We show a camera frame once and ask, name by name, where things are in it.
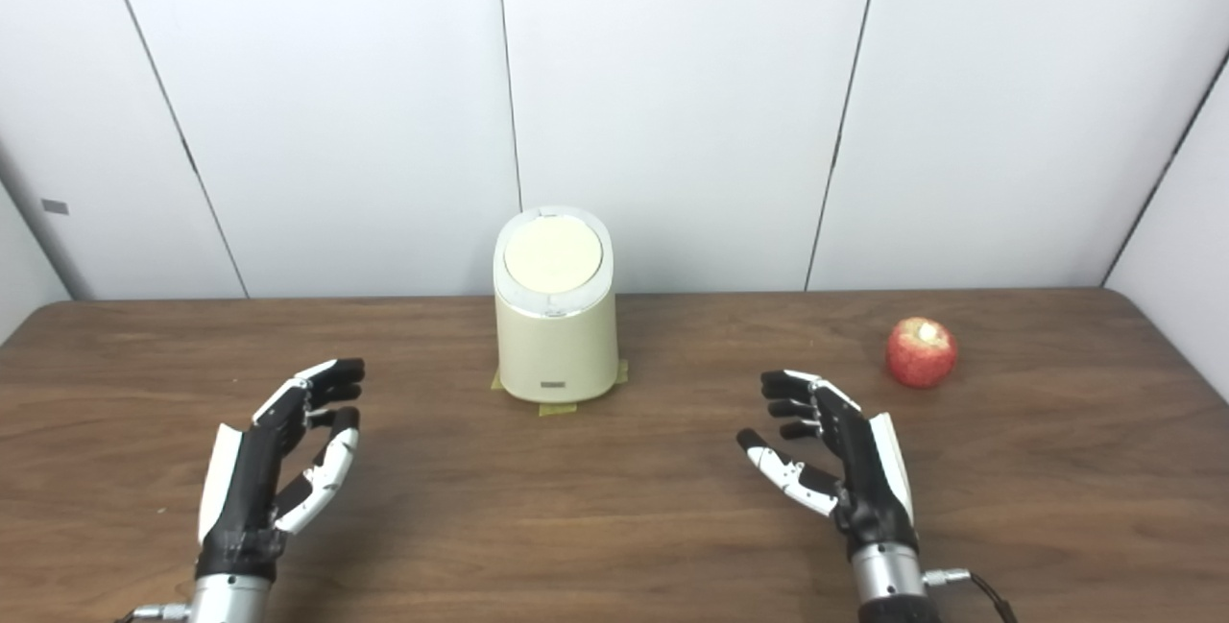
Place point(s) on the cream round bin lid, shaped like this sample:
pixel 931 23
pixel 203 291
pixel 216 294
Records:
pixel 553 253

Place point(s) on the grey wall sticker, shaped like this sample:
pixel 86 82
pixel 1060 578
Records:
pixel 55 206

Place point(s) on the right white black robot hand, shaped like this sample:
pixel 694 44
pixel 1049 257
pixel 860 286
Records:
pixel 869 489

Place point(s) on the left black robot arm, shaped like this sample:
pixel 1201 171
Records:
pixel 228 602

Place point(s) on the cream-colored bin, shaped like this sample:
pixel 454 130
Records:
pixel 557 345

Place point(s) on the red apple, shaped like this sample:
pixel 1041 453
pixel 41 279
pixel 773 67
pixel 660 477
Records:
pixel 922 354

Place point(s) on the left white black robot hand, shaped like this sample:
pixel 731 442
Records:
pixel 240 489

